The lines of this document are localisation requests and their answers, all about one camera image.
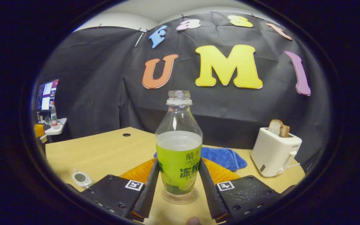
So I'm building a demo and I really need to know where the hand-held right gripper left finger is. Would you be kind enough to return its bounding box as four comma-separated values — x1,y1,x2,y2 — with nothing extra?
80,158,161,221

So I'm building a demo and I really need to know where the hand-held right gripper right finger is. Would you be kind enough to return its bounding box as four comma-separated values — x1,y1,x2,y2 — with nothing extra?
198,157,283,223

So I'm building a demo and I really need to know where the round brown coaster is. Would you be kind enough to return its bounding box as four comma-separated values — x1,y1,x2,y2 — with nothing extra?
162,187,198,205

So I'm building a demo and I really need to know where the green label water bottle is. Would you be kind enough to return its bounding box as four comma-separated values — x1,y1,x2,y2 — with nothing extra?
155,91,203,200

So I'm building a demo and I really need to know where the small red cap bottle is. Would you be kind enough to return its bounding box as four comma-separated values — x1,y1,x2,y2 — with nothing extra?
50,101,58,129

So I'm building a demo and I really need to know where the white side table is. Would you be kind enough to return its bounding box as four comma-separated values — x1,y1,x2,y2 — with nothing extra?
38,118,67,135

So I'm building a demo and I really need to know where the computer monitor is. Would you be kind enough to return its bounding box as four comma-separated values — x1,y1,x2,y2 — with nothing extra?
36,79,59,112

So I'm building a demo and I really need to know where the blue towel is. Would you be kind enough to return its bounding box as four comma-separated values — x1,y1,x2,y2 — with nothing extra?
154,147,248,172

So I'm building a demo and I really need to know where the black backdrop cloth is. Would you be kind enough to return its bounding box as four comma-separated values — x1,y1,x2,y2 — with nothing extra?
32,11,333,172

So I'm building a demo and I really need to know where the white toaster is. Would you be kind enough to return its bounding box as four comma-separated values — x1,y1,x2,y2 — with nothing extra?
251,127,302,178

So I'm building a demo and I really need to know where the white toaster cable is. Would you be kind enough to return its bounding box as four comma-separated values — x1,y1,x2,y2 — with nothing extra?
280,162,301,173

